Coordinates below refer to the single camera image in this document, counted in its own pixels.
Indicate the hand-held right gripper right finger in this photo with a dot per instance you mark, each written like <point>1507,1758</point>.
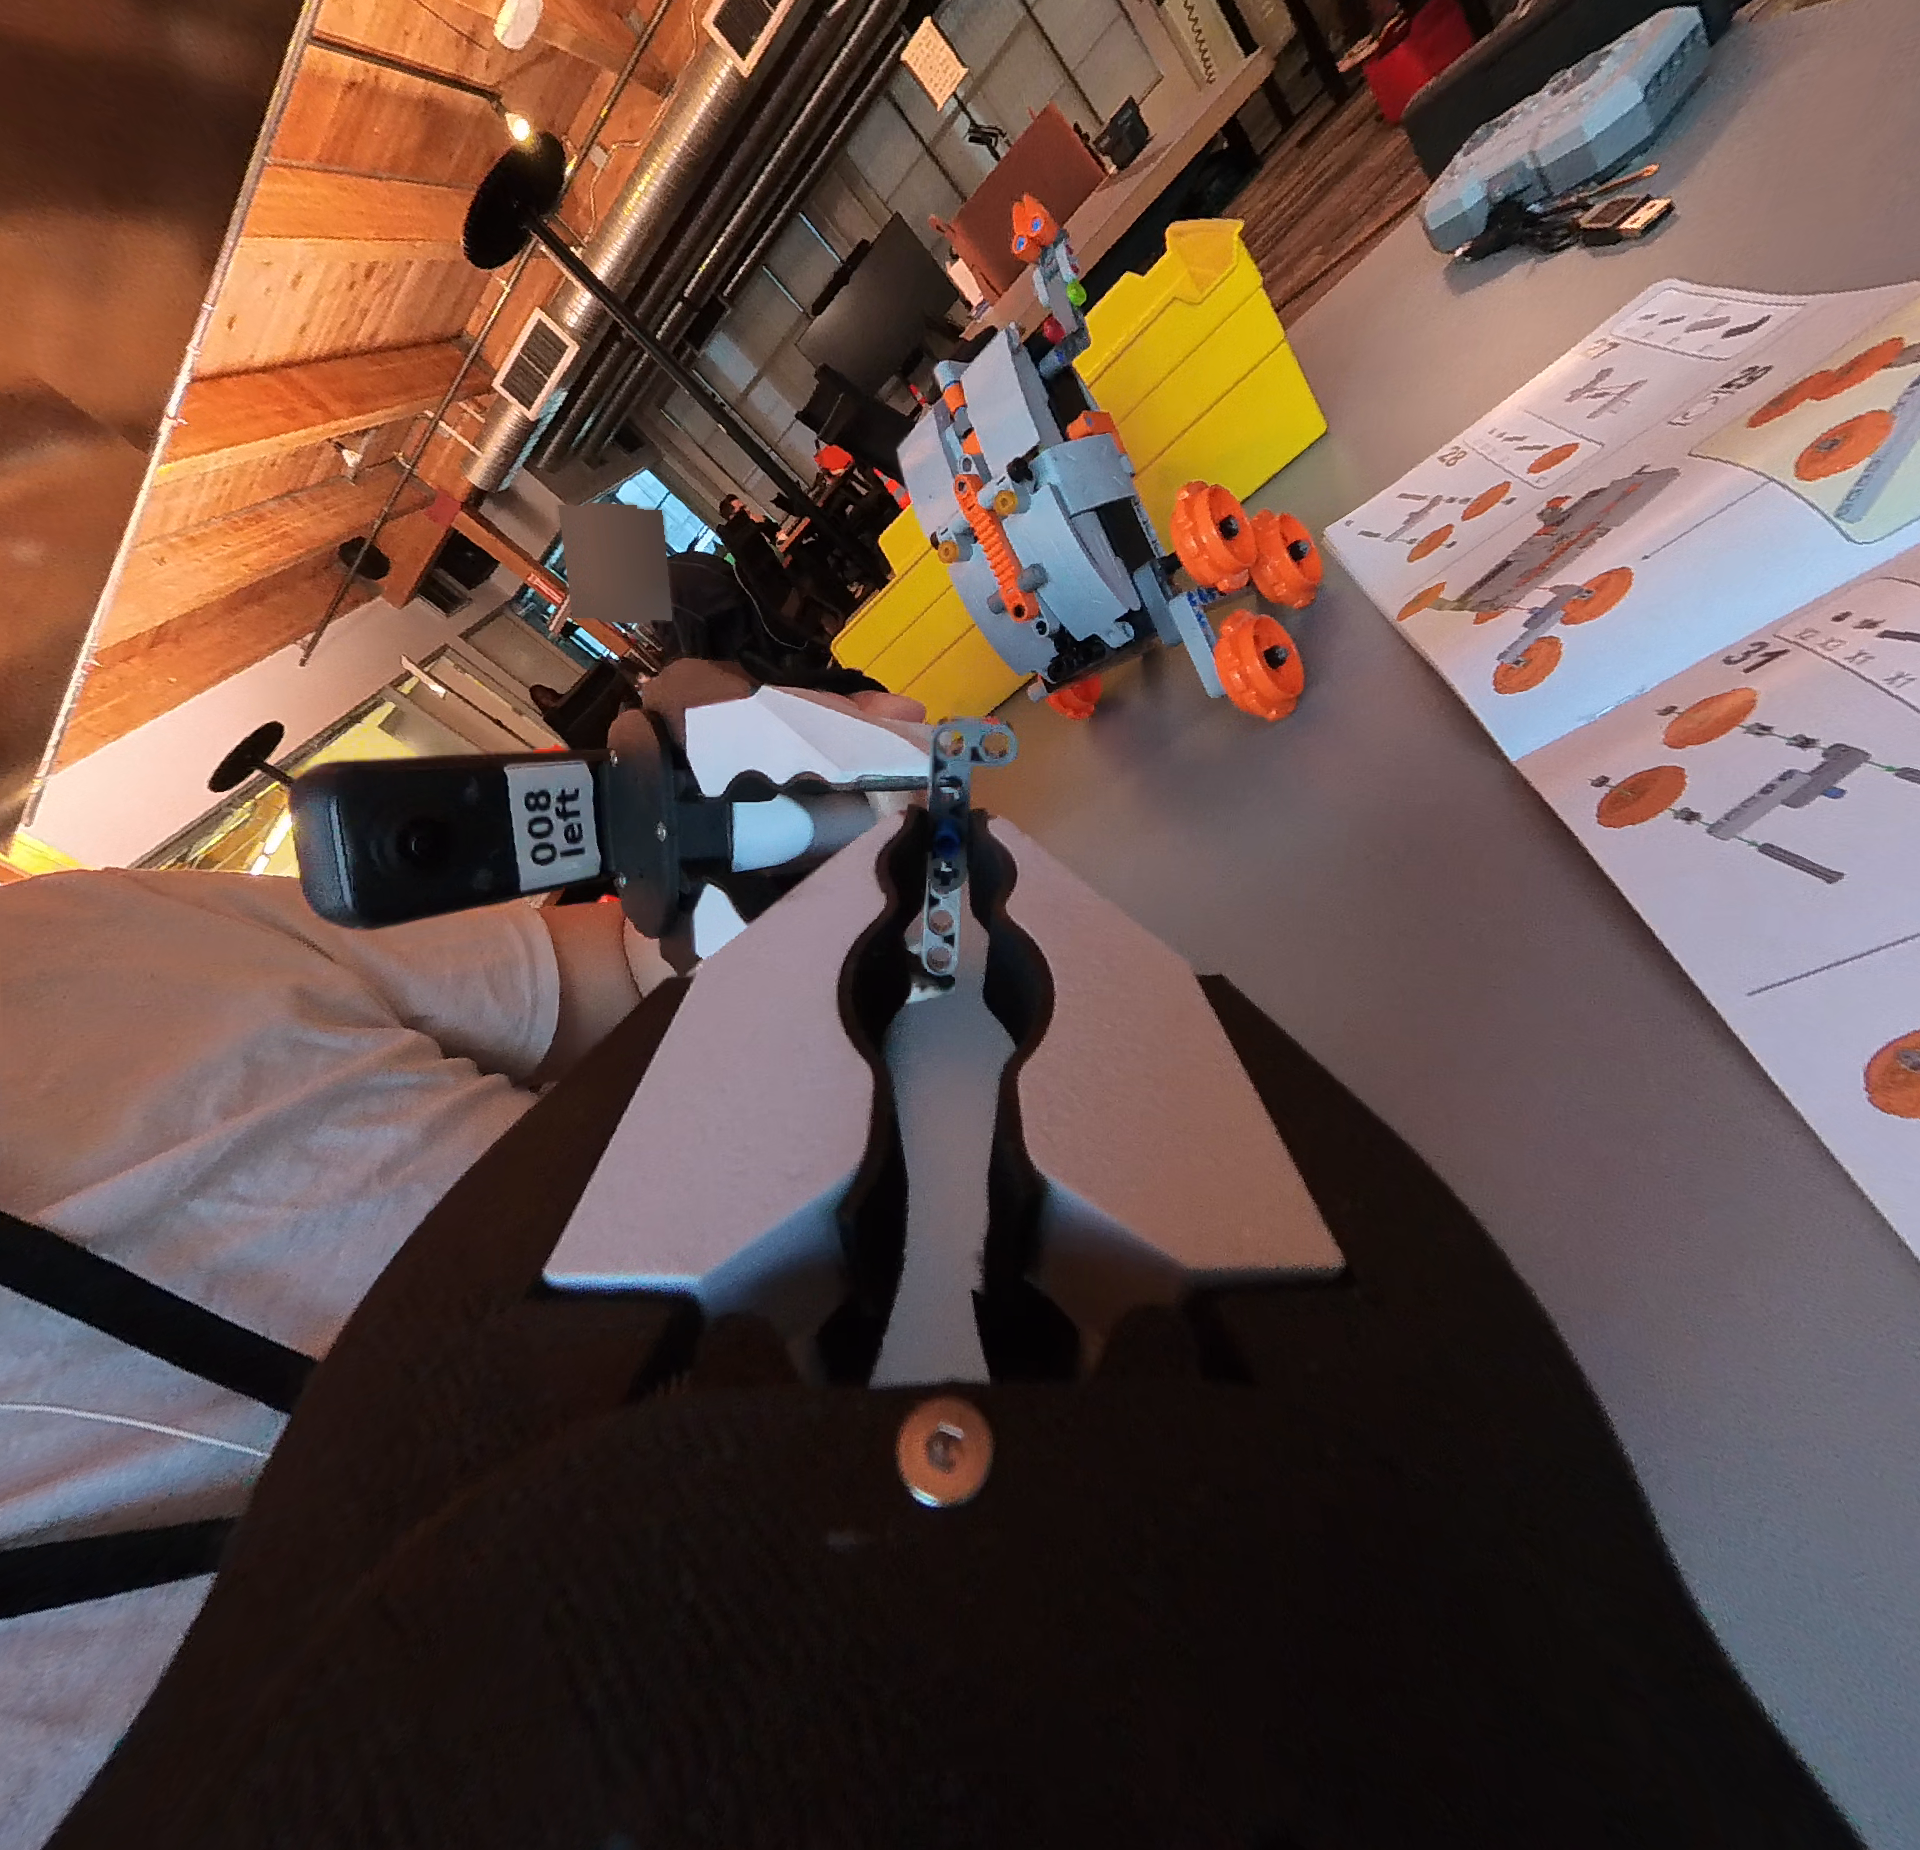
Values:
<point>1169,1131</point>

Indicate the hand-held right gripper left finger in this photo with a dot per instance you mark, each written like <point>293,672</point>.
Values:
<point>706,1131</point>

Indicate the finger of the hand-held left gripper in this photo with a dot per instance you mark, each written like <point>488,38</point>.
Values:
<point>773,838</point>
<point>811,747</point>

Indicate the person's left forearm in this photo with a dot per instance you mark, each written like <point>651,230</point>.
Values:
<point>600,996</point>

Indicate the grey desk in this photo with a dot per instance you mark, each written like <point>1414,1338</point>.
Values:
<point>1350,980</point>

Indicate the black disc pole lamp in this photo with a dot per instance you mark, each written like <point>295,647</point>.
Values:
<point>247,756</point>
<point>518,202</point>

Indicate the person's white t-shirt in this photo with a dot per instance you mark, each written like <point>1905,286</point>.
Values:
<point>225,1055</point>

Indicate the grey orange toy robot model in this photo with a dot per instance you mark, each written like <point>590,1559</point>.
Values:
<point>1036,530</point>

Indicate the black monitor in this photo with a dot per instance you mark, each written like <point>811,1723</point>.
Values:
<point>877,297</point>

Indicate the brown cardboard panel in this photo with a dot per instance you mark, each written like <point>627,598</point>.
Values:
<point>1036,185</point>

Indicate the white hanging paper sign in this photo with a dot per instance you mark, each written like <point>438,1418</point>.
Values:
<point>934,53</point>

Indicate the open white instruction booklet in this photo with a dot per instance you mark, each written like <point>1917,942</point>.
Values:
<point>1725,681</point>

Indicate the white round ceiling sensor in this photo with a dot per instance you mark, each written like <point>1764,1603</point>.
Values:
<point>521,14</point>

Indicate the red crate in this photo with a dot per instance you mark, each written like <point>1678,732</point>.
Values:
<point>1419,58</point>

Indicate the black case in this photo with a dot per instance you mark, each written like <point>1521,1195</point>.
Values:
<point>1501,65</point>

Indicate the silver ceiling air duct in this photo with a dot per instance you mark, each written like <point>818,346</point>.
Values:
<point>645,202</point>

